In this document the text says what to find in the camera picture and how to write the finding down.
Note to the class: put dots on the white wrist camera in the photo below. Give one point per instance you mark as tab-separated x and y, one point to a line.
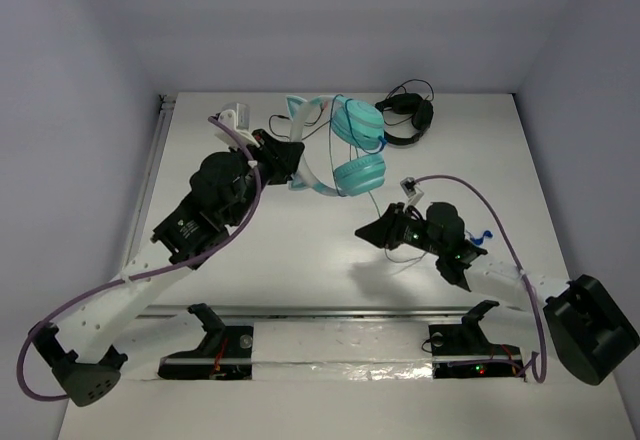
232	125
413	193

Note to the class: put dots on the aluminium left side rail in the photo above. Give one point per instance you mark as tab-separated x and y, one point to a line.
167	104

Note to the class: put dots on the black headphones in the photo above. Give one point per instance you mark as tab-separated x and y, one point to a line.
415	108

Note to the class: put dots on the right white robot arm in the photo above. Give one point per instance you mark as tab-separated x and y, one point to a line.
574	321

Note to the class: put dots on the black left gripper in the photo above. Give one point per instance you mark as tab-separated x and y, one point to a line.
273	150

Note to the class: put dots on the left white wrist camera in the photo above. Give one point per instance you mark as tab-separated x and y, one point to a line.
232	125

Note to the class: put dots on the aluminium front rail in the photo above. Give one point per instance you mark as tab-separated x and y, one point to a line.
308	313

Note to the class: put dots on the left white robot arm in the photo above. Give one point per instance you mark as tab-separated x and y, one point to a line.
78	339

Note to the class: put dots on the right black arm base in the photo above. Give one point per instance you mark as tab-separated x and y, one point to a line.
462	351

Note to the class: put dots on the aluminium rail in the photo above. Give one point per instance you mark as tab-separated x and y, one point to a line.
167	104
308	313

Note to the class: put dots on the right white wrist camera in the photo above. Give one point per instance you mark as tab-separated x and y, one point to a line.
413	193

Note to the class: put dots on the teal cat ear headphones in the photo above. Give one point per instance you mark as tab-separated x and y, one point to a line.
355	145

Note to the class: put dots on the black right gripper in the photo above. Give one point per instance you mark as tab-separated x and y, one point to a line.
386	230

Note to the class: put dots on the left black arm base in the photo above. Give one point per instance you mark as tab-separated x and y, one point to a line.
224	352

